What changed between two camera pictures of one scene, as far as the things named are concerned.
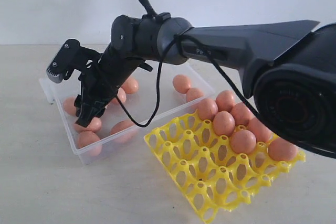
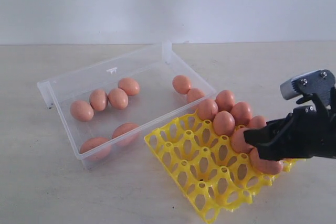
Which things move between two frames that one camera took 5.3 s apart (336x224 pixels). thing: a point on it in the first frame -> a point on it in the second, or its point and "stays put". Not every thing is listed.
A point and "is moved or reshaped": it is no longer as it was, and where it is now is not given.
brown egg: x=130 y=85 stays put
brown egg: x=226 y=99 stays put
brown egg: x=69 y=106 is moved or reshaped
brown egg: x=241 y=113 stays put
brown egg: x=223 y=123 stays put
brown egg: x=207 y=109 stays put
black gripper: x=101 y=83 -> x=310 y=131
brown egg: x=243 y=141 stays put
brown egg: x=95 y=126 -> x=264 y=165
